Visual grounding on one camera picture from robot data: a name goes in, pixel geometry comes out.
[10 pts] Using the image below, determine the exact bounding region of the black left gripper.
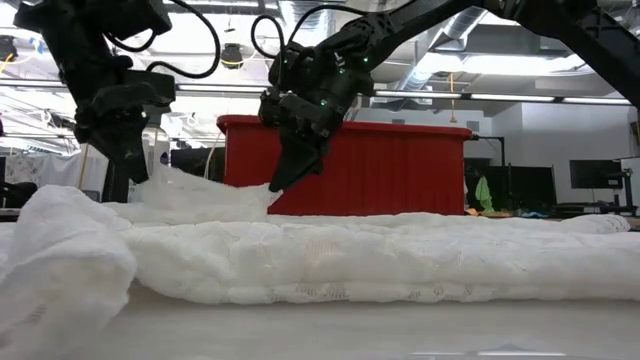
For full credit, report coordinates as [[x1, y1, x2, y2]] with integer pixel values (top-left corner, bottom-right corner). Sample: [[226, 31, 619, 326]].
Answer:
[[73, 69, 177, 184]]

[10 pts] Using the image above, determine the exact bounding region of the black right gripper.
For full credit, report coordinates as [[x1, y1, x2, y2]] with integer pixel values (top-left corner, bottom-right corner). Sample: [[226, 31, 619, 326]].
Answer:
[[259, 54, 376, 194]]

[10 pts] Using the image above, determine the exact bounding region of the white lace garment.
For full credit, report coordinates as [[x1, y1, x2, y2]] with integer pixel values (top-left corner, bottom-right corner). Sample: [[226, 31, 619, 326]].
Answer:
[[0, 164, 640, 360]]

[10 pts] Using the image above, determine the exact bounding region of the red plastic bin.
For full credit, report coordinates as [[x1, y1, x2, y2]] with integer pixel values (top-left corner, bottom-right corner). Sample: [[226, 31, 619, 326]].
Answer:
[[216, 114, 474, 217]]

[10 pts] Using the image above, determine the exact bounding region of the black upright panel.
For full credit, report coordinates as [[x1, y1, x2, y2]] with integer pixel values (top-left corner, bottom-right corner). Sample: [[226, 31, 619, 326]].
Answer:
[[102, 162, 130, 204]]

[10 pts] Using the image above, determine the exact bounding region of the black monitor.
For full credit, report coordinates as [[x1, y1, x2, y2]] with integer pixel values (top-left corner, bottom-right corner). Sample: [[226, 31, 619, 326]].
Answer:
[[464, 158, 557, 212], [170, 148, 226, 184], [569, 159, 624, 190]]

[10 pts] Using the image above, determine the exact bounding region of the white hanging cloth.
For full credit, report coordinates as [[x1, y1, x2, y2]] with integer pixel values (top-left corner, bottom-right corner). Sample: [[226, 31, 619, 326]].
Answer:
[[4, 152, 109, 191]]

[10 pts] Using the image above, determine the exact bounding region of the black bag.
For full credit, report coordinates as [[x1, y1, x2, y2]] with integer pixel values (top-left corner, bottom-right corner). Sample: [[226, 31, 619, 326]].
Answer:
[[0, 182, 39, 209]]

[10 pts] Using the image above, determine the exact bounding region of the green cloth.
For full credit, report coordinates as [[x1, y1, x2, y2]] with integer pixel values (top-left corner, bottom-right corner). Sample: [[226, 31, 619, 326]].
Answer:
[[474, 175, 495, 214]]

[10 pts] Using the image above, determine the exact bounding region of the long ceiling light strip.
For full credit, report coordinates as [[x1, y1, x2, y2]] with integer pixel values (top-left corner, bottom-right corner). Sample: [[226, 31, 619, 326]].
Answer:
[[0, 78, 634, 106]]

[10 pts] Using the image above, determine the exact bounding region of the black monitor stand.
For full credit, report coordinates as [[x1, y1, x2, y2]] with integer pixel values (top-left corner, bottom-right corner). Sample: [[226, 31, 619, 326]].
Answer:
[[554, 168, 639, 219]]

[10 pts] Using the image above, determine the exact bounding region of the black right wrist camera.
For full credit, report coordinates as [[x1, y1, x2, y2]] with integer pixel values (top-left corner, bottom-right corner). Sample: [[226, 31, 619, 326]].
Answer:
[[268, 41, 319, 94]]

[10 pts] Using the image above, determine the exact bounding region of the black ceiling dome camera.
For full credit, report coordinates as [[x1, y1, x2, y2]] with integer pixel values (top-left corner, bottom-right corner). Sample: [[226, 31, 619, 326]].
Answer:
[[220, 43, 245, 70]]

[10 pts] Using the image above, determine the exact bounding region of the black left camera cable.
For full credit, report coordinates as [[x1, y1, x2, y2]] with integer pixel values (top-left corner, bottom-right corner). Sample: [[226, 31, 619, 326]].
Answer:
[[102, 0, 222, 80]]

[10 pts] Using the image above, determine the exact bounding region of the black camera cable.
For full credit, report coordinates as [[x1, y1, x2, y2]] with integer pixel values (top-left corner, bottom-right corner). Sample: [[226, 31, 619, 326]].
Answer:
[[249, 3, 374, 64], [102, 0, 222, 80]]

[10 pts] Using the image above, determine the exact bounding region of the black right camera cable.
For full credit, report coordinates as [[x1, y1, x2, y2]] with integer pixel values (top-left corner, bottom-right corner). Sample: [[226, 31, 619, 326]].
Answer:
[[249, 3, 374, 64]]

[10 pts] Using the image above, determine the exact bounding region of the ribbed silver ventilation duct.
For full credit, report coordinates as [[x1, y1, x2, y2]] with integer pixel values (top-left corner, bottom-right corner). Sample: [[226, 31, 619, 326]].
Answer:
[[277, 0, 331, 49]]

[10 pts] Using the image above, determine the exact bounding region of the smooth silver ventilation duct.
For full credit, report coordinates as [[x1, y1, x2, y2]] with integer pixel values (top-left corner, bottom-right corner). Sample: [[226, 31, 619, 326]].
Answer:
[[399, 7, 474, 92]]

